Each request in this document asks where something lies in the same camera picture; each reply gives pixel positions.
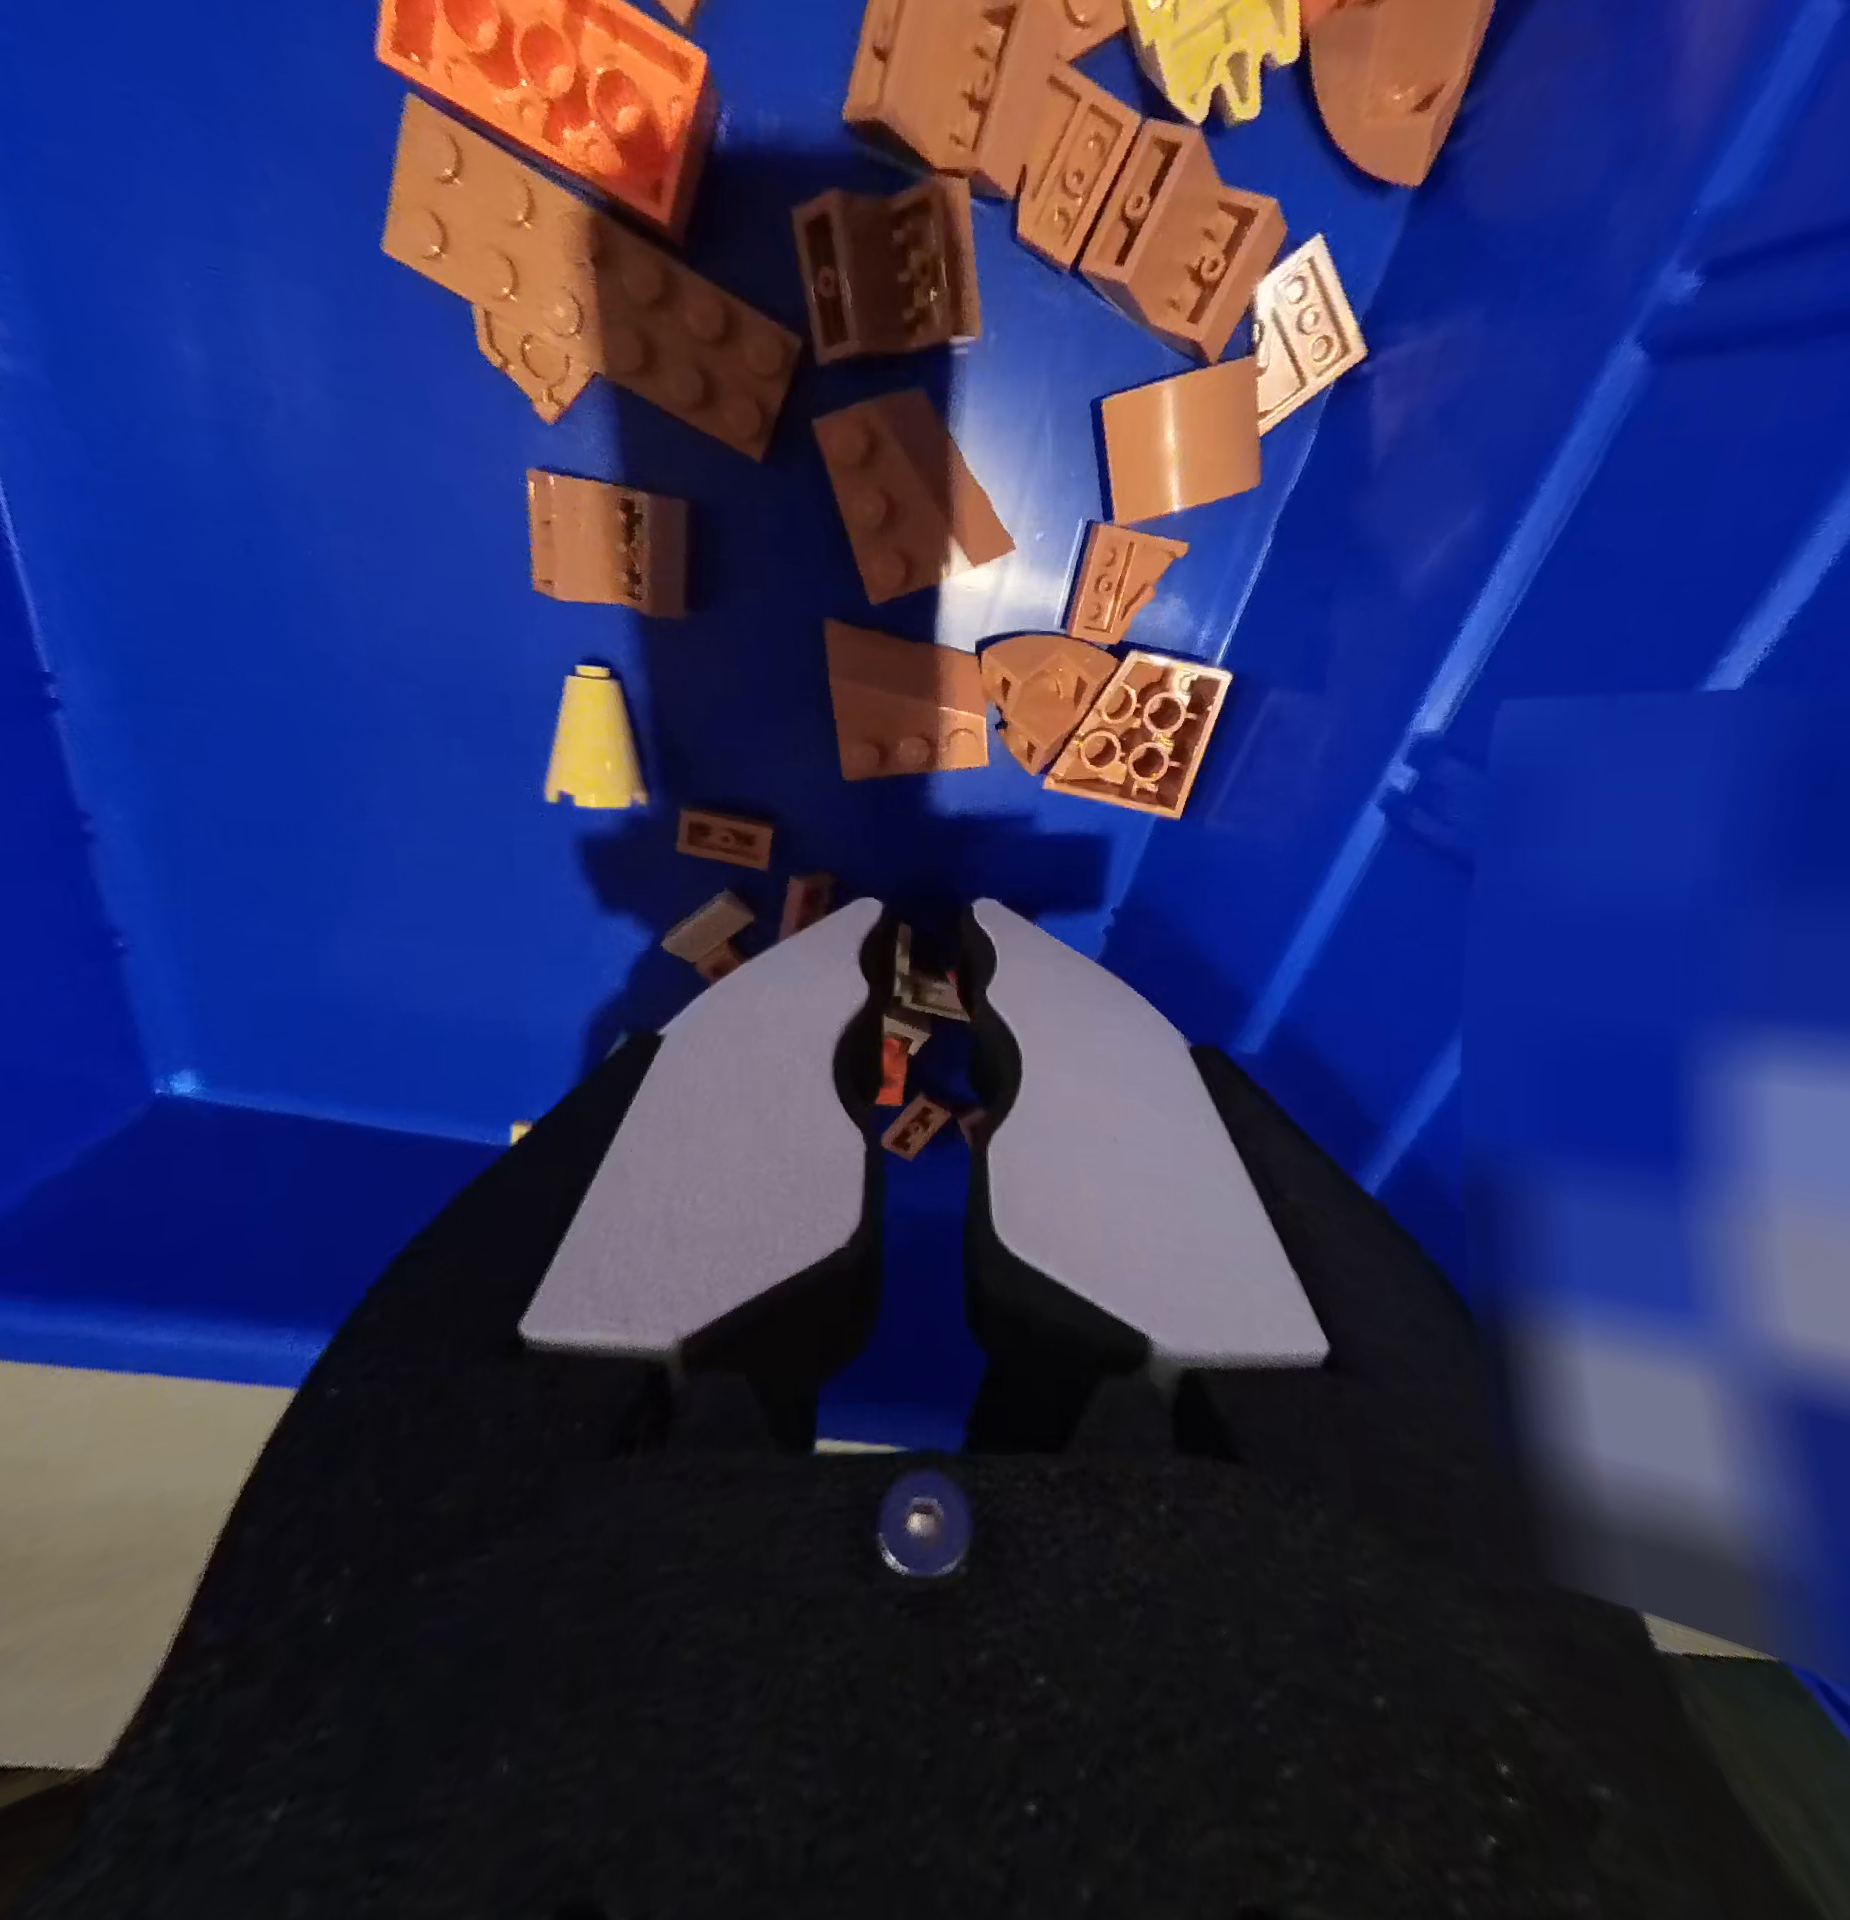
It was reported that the pile of bricks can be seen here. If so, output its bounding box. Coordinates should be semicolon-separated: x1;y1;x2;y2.
370;0;1501;1173

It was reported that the small tan brick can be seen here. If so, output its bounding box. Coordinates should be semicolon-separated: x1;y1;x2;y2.
884;922;976;1031

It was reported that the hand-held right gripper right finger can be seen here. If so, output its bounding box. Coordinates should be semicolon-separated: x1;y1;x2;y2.
963;898;1333;1375

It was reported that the yellow cone brick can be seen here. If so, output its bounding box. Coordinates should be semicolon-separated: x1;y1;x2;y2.
542;661;655;814

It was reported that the yellow brick piece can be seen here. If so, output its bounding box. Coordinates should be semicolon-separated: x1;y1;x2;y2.
1120;0;1305;126

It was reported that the grey desk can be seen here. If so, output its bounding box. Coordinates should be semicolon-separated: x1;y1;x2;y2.
0;1351;1789;1781

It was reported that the large orange brick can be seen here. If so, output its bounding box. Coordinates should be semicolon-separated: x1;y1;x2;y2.
374;0;714;236

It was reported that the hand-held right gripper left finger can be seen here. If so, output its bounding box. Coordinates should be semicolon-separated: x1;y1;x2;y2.
518;898;886;1375

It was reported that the blue plastic bin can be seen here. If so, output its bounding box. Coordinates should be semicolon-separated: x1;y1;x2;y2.
0;0;1850;1401

